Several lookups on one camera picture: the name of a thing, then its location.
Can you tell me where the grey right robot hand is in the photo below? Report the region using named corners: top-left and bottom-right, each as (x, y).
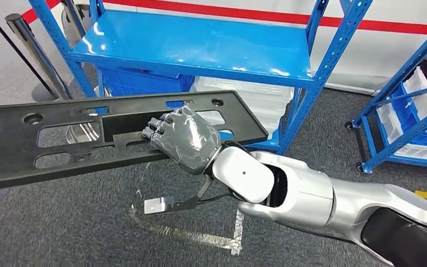
top-left (141, 106), bottom-right (223, 175)

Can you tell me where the black plastic panel part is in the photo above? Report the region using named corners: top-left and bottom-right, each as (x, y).
top-left (0, 90), bottom-right (270, 194)

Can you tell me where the blue metal shelf rack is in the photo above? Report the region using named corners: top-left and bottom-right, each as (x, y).
top-left (27, 0), bottom-right (374, 156)

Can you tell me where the blue plastic crate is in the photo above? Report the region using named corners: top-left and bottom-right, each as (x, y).
top-left (98, 66), bottom-right (196, 97)
top-left (390, 85), bottom-right (427, 148)

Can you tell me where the translucent white plastic crate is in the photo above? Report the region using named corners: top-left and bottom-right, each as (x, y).
top-left (193, 75), bottom-right (295, 139)
top-left (394, 144), bottom-right (427, 163)
top-left (376, 102), bottom-right (404, 145)
top-left (402, 66), bottom-right (427, 135)

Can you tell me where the red barrier belt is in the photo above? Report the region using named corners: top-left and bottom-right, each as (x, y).
top-left (21, 0), bottom-right (427, 36)

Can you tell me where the blue metal rack with casters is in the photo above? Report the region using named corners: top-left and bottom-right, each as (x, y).
top-left (346, 14), bottom-right (427, 175)

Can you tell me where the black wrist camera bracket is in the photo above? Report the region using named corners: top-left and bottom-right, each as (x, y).
top-left (162, 173), bottom-right (214, 214)

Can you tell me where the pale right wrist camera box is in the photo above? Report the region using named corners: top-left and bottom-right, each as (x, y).
top-left (143, 197), bottom-right (176, 215)

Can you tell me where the thin black cord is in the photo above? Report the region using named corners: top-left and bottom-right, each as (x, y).
top-left (0, 0), bottom-right (59, 98)

